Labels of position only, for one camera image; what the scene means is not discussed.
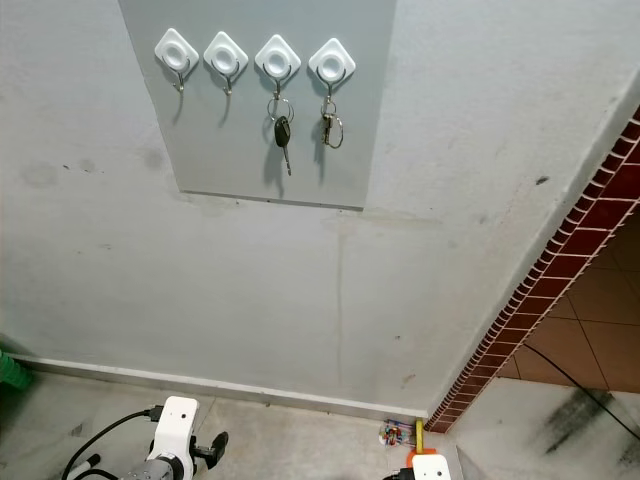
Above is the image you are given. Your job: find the white skirting board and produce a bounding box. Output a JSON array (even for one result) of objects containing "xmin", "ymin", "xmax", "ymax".
[{"xmin": 25, "ymin": 355, "xmax": 427, "ymax": 421}]

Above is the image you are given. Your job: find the small colourful bundle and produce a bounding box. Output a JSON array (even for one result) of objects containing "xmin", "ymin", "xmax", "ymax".
[{"xmin": 379, "ymin": 420, "xmax": 415, "ymax": 447}]

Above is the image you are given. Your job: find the orange plastic object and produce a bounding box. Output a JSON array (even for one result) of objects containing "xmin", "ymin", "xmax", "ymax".
[{"xmin": 406, "ymin": 448, "xmax": 446, "ymax": 469}]

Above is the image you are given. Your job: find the green plastic stool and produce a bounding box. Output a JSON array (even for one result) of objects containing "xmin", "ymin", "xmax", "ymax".
[{"xmin": 0, "ymin": 350, "xmax": 33, "ymax": 393}]

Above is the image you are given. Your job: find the silver key bunch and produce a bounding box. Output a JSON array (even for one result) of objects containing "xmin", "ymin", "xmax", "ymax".
[{"xmin": 321, "ymin": 95, "xmax": 346, "ymax": 150}]

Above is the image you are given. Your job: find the red brick tile strip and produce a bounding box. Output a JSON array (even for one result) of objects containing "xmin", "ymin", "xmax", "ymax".
[{"xmin": 424, "ymin": 104, "xmax": 640, "ymax": 435}]

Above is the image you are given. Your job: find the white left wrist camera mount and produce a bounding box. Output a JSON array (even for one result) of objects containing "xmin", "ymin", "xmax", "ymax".
[{"xmin": 150, "ymin": 396, "xmax": 199, "ymax": 469}]

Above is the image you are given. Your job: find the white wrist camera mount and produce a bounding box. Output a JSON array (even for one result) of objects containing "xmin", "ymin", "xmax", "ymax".
[
  {"xmin": 150, "ymin": 396, "xmax": 199, "ymax": 469},
  {"xmin": 412, "ymin": 455, "xmax": 453, "ymax": 480}
]

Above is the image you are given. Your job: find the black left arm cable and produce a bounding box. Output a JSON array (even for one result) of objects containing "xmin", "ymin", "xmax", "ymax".
[{"xmin": 62, "ymin": 404, "xmax": 165, "ymax": 480}]

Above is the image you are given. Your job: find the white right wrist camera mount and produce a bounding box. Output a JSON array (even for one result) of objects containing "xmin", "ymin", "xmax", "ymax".
[{"xmin": 412, "ymin": 455, "xmax": 453, "ymax": 480}]

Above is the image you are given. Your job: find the grey wall board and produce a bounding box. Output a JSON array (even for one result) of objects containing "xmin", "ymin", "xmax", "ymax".
[{"xmin": 117, "ymin": 0, "xmax": 398, "ymax": 211}]

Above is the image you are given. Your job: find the black car key with ring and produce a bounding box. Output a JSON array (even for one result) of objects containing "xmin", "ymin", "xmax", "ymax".
[{"xmin": 268, "ymin": 95, "xmax": 295, "ymax": 177}]

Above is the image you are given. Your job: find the black floor cable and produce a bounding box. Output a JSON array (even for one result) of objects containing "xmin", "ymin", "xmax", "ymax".
[{"xmin": 525, "ymin": 345, "xmax": 640, "ymax": 441}]

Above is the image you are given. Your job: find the white diamond wall hook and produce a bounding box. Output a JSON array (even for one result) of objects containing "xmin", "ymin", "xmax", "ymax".
[
  {"xmin": 254, "ymin": 34, "xmax": 302, "ymax": 99},
  {"xmin": 203, "ymin": 31, "xmax": 249, "ymax": 96},
  {"xmin": 154, "ymin": 27, "xmax": 200, "ymax": 93},
  {"xmin": 308, "ymin": 37, "xmax": 357, "ymax": 99}
]

